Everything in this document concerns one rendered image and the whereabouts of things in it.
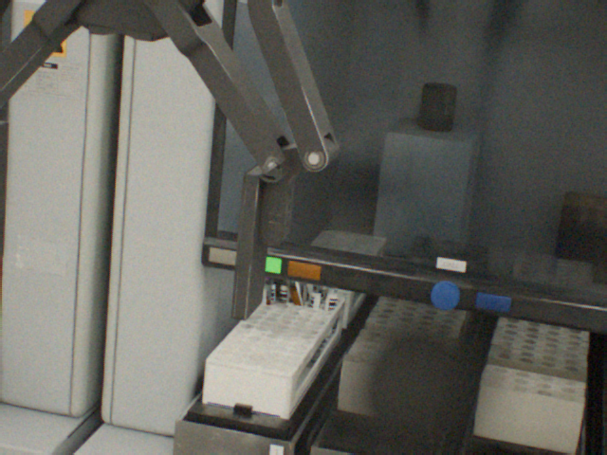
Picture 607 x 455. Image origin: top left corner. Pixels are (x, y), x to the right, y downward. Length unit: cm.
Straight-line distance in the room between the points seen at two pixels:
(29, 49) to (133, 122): 82
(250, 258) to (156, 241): 86
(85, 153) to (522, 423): 57
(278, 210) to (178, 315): 88
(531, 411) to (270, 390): 28
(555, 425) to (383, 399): 19
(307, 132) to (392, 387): 86
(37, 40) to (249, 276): 15
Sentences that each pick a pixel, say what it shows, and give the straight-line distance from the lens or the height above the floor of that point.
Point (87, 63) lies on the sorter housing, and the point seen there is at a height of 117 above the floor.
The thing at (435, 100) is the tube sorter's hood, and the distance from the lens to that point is 131.
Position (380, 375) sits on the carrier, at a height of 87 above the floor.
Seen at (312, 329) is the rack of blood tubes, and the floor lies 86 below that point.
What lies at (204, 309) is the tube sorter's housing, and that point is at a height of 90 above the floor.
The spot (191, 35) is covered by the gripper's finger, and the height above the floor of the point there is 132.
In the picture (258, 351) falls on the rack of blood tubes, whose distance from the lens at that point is 144.
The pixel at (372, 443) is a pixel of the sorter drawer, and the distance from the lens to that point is 136.
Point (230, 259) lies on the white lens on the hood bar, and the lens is 137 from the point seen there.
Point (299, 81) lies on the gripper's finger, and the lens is 55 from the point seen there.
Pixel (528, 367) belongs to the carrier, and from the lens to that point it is 146.
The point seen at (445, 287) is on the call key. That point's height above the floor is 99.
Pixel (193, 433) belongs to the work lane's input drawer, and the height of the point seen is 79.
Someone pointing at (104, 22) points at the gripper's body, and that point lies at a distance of 58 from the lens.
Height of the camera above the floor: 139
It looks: 16 degrees down
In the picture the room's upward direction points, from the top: 6 degrees clockwise
